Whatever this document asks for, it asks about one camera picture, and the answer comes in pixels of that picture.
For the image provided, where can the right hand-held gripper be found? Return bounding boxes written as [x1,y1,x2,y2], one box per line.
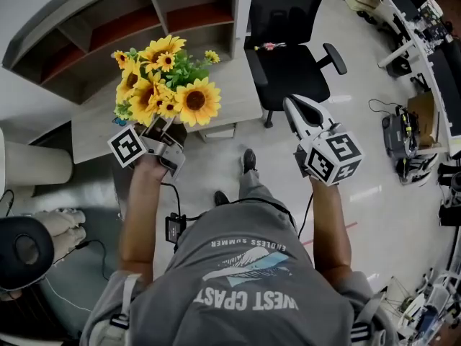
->
[283,94,364,187]

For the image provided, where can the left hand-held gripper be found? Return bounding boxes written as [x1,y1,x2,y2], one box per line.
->
[107,116,188,182]

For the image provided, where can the yellow sunflower bouquet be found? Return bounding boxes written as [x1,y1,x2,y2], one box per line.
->
[112,34,223,128]

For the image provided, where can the person's left forearm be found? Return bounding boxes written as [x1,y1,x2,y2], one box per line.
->
[117,156,170,274]

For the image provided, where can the person's right forearm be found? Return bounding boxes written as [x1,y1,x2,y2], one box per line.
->
[309,177,353,270]

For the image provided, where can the grey wooden desk with shelves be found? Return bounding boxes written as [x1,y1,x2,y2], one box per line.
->
[1,0,264,165]

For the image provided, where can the white long office desk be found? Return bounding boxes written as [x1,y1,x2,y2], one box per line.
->
[340,0,461,158]

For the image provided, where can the black mesh office chair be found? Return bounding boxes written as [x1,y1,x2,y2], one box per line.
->
[244,0,349,129]

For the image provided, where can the person's right black shoe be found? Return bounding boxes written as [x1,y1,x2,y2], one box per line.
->
[243,148,257,174]

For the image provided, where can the plastic bottle with red label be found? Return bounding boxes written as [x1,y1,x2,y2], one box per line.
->
[254,41,287,52]

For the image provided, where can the grey and black tool bag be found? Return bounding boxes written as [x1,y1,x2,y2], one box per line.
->
[381,105,421,159]

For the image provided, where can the person's grey trousers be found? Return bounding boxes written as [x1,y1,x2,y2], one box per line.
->
[215,167,289,230]

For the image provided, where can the white round bin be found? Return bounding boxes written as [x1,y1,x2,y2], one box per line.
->
[0,128,73,198]

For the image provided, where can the brown cardboard box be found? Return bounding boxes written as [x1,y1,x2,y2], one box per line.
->
[406,90,441,147]

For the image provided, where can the white and black sneaker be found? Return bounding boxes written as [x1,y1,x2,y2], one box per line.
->
[406,152,439,176]
[398,159,429,187]

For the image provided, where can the person's grey printed t-shirt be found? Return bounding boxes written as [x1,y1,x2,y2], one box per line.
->
[81,203,399,346]

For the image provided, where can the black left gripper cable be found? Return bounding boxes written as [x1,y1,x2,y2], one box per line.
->
[160,181,202,223]

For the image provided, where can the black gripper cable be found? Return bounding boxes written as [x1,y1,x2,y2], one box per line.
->
[297,191,314,238]
[160,181,202,223]

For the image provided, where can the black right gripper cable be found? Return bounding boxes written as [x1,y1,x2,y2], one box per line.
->
[297,191,314,238]

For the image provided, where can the small black cable box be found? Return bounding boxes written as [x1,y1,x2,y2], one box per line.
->
[164,213,187,244]

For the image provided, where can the black floor cable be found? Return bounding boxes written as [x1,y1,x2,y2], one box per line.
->
[53,239,109,281]

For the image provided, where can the grey shoulder strap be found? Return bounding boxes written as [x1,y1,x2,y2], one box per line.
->
[351,293,388,346]
[107,272,143,329]

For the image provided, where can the white floor cable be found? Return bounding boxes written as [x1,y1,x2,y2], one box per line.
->
[45,275,95,314]

